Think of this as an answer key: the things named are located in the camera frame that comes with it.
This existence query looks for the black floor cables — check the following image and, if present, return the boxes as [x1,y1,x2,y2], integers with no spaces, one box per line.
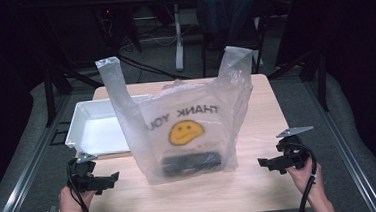
[117,49,192,86]

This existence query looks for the person's right hand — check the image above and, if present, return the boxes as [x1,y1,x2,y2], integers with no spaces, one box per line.
[284,161,326,200]

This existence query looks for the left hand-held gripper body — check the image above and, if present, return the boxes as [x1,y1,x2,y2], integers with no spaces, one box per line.
[66,150,101,194]

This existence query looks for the black rectangular box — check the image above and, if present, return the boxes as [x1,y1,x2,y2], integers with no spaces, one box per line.
[160,151,224,179]

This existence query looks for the white desk leg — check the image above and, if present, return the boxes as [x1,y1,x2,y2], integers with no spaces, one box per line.
[171,2,187,72]

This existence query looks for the black metal stand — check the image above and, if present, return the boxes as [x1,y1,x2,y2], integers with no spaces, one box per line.
[41,63,107,128]
[265,47,331,116]

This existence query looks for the person's left hand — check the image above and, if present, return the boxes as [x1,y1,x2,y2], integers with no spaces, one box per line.
[56,184,97,212]

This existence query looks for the aluminium rail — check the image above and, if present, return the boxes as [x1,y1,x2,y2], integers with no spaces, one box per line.
[303,76,376,212]
[0,93,81,212]

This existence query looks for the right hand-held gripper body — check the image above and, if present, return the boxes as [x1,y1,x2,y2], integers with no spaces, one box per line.
[275,125,318,172]

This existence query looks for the dark blue cloth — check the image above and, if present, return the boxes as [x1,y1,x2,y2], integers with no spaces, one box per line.
[197,0,260,50]

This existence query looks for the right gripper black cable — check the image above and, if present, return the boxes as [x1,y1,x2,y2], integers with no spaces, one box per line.
[283,139,322,212]

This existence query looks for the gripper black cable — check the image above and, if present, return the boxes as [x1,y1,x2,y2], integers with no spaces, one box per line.
[64,157,96,212]
[283,139,322,212]

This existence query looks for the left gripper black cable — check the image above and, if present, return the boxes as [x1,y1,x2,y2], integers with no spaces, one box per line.
[64,157,96,212]

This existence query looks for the black chair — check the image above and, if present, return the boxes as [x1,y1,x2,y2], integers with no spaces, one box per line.
[199,23,270,79]

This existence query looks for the clear plastic bag yellow face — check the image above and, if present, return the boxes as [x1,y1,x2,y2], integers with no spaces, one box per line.
[94,44,262,190]

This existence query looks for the white plastic tray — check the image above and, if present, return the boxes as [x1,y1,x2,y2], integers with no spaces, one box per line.
[61,93,157,160]

